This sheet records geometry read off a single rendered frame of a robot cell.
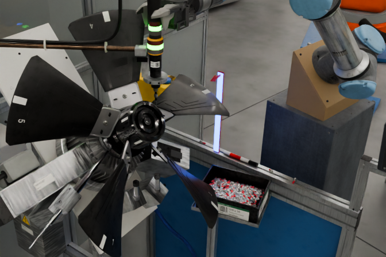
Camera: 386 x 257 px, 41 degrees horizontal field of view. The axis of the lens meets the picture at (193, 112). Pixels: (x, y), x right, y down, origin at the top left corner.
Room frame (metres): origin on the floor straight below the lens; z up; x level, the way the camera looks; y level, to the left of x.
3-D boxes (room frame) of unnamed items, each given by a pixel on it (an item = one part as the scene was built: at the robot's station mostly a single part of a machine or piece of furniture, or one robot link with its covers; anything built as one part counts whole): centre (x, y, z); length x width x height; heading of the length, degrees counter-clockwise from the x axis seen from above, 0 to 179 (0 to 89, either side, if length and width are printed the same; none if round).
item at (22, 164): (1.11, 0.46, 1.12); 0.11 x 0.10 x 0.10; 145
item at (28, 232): (1.31, 0.51, 0.73); 0.15 x 0.09 x 0.22; 55
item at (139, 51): (1.31, 0.12, 1.35); 0.09 x 0.07 x 0.10; 90
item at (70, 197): (1.03, 0.31, 1.08); 0.07 x 0.04 x 0.06; 155
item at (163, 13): (1.29, 0.08, 1.48); 0.09 x 0.03 x 0.06; 156
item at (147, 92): (1.77, 0.14, 1.02); 0.16 x 0.10 x 0.11; 55
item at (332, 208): (1.54, -0.18, 0.82); 0.90 x 0.04 x 0.08; 55
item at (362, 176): (1.30, -0.53, 0.96); 0.03 x 0.03 x 0.20; 55
